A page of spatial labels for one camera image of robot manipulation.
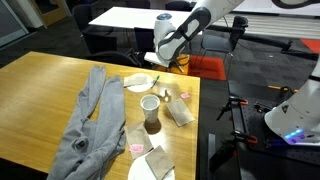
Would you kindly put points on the green capped marker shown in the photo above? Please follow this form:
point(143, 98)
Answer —
point(155, 81)

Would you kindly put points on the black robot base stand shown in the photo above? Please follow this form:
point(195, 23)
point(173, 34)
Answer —
point(268, 157)

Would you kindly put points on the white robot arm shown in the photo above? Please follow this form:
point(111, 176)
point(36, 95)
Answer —
point(296, 120)

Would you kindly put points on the speckled paper cup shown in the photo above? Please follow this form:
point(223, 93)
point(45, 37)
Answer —
point(150, 105)

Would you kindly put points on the large white paper plate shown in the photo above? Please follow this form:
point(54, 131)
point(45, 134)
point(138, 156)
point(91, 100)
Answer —
point(142, 87)

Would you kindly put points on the pink sugar packet near edge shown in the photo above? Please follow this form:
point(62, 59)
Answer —
point(185, 95)

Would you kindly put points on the brown napkin on table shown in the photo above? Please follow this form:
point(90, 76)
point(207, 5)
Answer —
point(180, 112)

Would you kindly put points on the brown napkin on large plate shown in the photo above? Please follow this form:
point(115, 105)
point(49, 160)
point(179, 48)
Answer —
point(135, 79)

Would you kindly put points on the black office chair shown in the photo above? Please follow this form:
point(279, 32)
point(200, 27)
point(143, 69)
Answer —
point(114, 57)

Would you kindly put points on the brown napkin under packet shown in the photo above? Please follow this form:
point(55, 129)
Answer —
point(137, 134)

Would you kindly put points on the pink sugar packet by plate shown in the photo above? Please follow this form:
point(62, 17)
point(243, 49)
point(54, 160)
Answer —
point(136, 148)

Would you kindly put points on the brown napkin on small plate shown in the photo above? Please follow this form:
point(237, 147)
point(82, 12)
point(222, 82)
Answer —
point(159, 162)

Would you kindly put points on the white background table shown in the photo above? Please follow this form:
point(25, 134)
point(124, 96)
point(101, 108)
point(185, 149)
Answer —
point(130, 18)

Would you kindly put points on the grey background chair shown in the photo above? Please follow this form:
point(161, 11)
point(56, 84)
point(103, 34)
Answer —
point(226, 45)

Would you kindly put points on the small white paper plate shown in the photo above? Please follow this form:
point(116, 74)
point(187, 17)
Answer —
point(140, 170)

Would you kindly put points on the grey sweatpants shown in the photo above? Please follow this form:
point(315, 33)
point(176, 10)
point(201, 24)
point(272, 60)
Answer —
point(95, 132)

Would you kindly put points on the orange handled clamp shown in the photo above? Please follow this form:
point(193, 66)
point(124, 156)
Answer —
point(238, 100)
point(243, 137)

